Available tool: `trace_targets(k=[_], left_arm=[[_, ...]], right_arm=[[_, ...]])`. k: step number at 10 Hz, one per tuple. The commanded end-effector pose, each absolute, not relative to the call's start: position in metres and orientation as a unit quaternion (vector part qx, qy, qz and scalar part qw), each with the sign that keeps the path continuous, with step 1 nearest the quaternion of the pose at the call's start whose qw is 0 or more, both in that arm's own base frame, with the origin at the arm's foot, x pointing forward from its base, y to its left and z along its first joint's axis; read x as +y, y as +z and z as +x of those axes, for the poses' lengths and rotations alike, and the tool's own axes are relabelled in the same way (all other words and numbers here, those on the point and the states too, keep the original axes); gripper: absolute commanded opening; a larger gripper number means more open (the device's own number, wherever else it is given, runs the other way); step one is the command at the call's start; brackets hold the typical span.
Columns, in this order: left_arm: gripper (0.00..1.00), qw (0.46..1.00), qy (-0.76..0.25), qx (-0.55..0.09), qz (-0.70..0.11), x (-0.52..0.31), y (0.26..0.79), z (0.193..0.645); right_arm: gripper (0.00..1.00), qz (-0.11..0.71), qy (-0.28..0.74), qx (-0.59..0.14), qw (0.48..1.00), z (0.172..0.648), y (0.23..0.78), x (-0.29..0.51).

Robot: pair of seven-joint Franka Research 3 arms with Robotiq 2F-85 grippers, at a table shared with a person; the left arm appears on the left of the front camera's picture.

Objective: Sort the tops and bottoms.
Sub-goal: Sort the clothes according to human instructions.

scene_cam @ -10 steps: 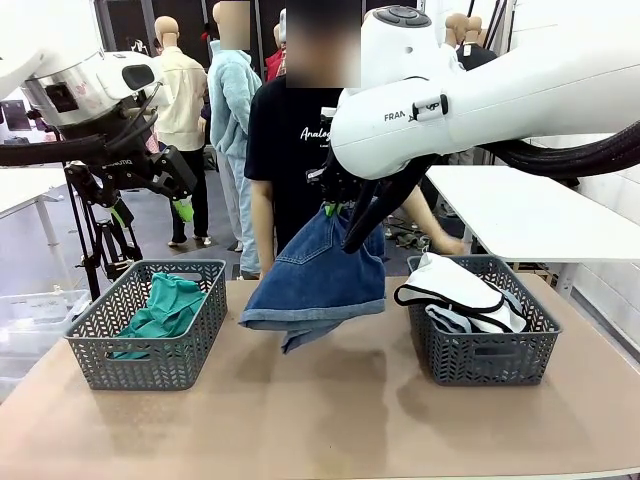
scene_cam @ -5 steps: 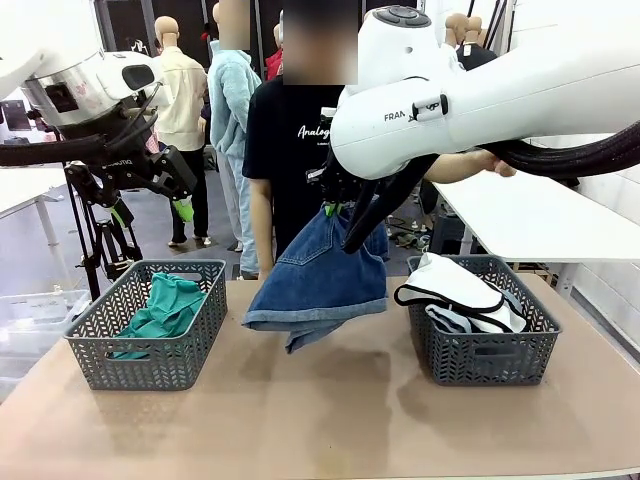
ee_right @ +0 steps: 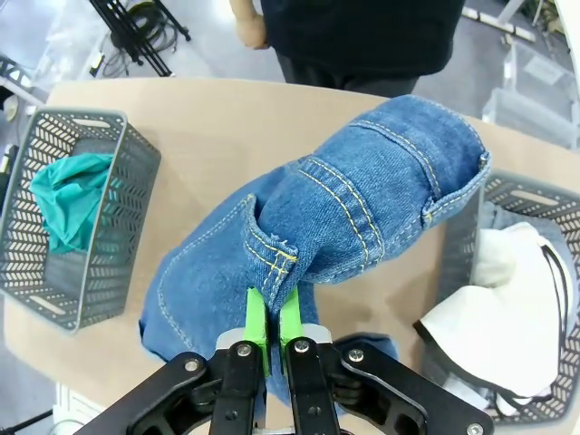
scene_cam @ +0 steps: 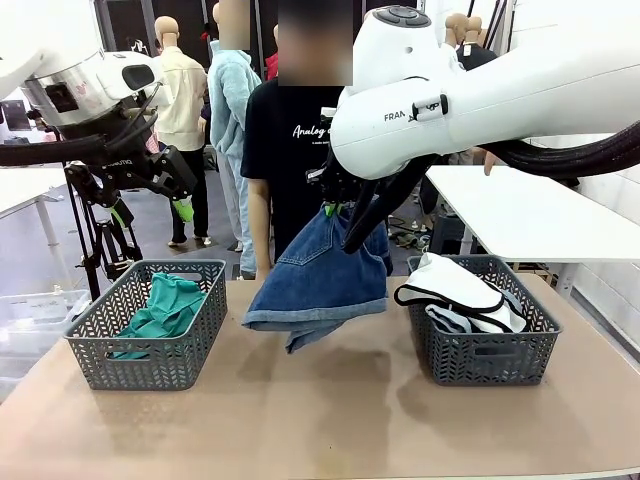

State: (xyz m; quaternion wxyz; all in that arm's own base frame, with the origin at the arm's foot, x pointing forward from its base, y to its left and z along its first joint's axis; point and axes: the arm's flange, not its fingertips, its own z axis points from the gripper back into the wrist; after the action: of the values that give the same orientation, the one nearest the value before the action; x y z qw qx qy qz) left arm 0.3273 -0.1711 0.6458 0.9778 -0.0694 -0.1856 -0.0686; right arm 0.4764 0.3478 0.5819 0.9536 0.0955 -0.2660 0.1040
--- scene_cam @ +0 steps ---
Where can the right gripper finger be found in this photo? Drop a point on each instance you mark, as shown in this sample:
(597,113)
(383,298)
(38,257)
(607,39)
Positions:
(328,209)
(339,207)

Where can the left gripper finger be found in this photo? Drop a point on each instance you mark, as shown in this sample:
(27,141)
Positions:
(100,192)
(177,175)

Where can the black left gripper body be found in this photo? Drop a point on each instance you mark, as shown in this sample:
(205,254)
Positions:
(122,170)

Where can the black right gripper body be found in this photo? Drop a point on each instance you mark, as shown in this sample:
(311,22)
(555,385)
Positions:
(337,187)

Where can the dark blue denim shorts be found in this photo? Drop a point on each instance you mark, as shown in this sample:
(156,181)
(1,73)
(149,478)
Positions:
(320,280)

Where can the white shorts with black trim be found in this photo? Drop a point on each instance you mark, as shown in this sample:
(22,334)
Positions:
(450,285)

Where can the green top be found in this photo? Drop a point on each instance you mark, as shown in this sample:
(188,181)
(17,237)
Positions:
(170,310)

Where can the light blue denim shorts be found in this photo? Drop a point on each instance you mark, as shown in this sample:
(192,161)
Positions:
(450,317)

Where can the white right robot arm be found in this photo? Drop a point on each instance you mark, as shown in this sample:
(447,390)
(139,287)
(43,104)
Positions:
(500,90)

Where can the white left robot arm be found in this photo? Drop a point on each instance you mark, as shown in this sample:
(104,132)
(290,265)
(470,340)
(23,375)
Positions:
(60,55)

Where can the person's right forearm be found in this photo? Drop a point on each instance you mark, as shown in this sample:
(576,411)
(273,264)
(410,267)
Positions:
(260,230)

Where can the person's right hand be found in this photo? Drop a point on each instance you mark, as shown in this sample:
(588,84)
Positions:
(265,275)

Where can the person in black t-shirt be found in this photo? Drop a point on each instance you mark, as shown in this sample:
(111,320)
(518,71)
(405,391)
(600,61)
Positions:
(290,165)

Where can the small white table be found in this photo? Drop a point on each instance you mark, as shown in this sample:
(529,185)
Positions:
(25,190)

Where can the mannequin in cream jacket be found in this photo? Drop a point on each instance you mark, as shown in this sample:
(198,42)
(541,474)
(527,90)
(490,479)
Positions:
(182,100)

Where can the mannequin in light blue fleece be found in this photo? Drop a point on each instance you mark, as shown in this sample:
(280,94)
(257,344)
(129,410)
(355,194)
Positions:
(232,110)

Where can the dark monitor screen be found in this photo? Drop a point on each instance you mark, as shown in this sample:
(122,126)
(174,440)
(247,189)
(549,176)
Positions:
(14,115)

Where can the mannequin in red top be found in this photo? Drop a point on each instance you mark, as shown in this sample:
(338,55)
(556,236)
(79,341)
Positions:
(271,65)

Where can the clear plastic storage box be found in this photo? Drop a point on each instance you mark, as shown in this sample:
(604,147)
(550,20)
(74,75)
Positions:
(30,325)

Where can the grey lattice plastic basket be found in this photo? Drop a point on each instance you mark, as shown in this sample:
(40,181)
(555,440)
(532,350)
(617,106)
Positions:
(150,370)
(490,360)

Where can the mannequin in black shirt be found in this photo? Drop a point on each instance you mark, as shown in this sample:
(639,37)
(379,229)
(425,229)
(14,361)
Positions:
(477,52)

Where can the mannequin in white shirt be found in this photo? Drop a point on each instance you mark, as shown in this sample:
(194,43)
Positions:
(455,30)

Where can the large white table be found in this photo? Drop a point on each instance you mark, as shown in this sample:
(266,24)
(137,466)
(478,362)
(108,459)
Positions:
(540,215)

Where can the black camera tripod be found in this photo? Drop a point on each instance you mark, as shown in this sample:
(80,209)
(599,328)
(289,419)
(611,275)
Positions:
(105,240)

